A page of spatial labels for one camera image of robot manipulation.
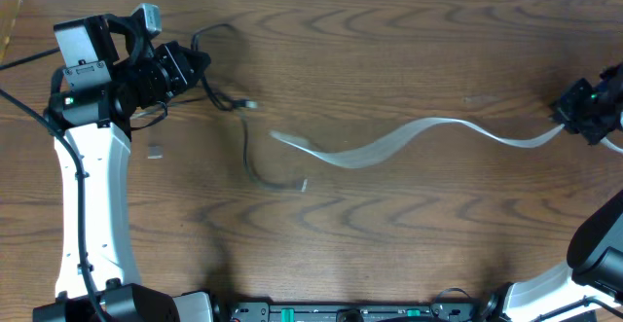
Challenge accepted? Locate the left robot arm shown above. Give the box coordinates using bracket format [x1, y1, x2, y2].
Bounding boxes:
[32, 4, 214, 321]

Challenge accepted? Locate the black USB cable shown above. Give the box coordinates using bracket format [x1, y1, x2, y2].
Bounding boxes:
[130, 22, 309, 193]

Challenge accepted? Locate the white USB cable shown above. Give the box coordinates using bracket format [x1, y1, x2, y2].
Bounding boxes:
[269, 116, 623, 170]

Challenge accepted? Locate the left camera black cable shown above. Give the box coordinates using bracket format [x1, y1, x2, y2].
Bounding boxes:
[0, 47, 113, 322]

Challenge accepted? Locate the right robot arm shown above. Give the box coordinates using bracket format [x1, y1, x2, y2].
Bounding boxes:
[470, 63, 622, 321]

